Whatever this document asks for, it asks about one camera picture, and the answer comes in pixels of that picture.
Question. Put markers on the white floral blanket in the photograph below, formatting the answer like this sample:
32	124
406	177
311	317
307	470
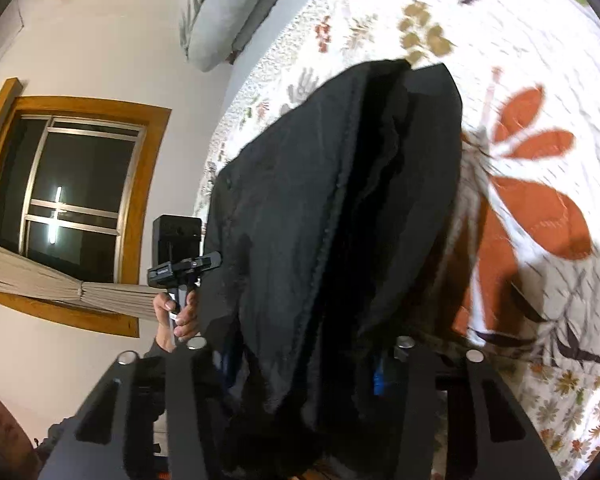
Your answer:
530	85

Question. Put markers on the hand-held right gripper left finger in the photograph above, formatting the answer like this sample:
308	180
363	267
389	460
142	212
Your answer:
200	385

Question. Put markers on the wood-framed window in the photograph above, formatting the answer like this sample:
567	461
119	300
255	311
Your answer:
80	185

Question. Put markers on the grey pillow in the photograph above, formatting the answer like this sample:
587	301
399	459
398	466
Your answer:
225	15

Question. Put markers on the person's left forearm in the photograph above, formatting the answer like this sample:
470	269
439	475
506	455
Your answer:
155	352

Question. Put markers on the beige tied curtain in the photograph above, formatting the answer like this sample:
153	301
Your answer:
40	280

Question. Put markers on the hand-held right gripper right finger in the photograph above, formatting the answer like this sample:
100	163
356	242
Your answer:
378	377

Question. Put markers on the black pants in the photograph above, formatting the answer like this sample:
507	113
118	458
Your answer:
305	210

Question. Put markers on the person's left hand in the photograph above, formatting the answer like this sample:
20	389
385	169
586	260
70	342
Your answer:
182	320

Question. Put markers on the bed with blue sheet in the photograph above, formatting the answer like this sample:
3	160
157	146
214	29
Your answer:
270	35

